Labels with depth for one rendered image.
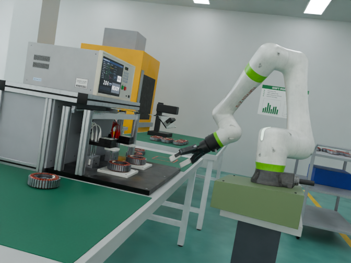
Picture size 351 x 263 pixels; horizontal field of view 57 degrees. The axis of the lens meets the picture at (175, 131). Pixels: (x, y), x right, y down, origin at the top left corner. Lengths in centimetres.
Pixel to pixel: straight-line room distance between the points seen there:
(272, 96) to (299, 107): 522
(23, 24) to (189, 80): 329
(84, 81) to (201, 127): 541
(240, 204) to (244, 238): 21
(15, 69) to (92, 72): 420
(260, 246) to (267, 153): 39
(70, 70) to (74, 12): 659
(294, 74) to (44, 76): 118
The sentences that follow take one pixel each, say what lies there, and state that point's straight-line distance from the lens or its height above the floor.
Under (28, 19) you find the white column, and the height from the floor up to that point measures 212.
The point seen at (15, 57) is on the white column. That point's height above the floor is 151.
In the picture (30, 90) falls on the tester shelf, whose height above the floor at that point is 109.
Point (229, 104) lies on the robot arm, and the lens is 172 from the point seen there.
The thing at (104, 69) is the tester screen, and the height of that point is 124.
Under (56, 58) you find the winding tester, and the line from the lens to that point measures 164.
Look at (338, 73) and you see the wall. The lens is 704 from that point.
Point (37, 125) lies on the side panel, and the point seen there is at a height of 95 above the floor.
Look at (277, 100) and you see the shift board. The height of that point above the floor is 162.
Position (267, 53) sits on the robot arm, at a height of 143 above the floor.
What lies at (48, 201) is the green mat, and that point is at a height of 75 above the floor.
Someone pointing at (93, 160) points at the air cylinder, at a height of 81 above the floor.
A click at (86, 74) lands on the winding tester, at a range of 155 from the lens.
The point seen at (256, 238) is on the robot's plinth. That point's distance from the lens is 146.
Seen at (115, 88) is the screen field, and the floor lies 116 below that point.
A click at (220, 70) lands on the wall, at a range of 686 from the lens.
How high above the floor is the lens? 111
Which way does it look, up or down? 4 degrees down
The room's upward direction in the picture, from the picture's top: 9 degrees clockwise
